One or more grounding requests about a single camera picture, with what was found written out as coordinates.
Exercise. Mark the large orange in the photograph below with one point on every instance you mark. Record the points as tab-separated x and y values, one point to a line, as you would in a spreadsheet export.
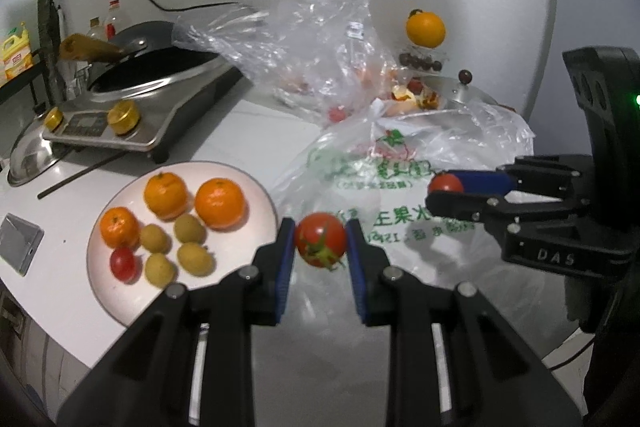
425	29

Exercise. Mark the glass pot lid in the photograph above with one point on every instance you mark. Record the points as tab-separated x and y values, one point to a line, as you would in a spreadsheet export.
465	94

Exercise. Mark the red tomato inside clear bag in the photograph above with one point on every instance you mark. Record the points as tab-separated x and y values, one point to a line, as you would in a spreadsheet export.
337	113

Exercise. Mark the yellow detergent bottle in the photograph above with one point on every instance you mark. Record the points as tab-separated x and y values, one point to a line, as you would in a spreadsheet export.
15	57

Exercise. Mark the steel wok lid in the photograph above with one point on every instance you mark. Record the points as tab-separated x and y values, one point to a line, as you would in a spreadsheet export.
32	157

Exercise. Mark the white plate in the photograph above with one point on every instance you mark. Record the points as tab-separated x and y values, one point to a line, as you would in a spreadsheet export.
250	207

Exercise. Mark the dark vertical pipe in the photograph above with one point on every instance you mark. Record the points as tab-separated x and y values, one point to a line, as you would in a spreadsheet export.
44	7

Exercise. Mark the orange peel scraps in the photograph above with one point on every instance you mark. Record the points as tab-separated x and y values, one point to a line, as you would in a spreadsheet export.
402	94

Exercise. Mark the green printed plastic bag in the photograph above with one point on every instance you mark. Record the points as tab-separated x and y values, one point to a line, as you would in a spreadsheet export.
390	217

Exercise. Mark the steel induction cooker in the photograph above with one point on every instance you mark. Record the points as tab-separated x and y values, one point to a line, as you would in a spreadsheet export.
165	107

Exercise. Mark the black metal rack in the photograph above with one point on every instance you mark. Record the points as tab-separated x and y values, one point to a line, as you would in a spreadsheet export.
20	86

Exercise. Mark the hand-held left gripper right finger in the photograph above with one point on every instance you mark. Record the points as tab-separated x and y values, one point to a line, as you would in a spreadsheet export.
357	267

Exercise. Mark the small mandarin orange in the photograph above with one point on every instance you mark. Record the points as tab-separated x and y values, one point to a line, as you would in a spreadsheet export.
119	227

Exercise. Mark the red cherry tomato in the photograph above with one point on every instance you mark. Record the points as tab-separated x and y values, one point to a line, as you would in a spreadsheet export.
445	183
122	263
320	239

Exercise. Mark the grey rectangular metal plate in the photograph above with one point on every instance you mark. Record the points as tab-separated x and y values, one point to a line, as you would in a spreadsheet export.
20	239

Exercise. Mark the dark chopstick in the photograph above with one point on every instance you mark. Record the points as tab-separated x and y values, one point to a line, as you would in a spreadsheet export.
75	179

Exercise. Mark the clear crumpled plastic bag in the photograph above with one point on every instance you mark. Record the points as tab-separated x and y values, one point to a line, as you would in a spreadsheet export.
320	7

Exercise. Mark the tan longan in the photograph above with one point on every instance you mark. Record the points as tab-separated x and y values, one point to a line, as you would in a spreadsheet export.
190	228
196	258
160	269
152	237

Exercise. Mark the grey wok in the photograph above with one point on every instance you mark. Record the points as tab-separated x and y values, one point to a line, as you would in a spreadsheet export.
150	34

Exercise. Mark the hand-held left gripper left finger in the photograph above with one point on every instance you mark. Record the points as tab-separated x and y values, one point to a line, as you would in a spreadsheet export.
286	257

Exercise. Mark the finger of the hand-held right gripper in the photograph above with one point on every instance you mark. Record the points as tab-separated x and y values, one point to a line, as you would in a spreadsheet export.
460	204
485	182

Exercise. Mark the clear box of dark berries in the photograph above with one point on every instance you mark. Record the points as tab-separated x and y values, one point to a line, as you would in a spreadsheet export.
420	62

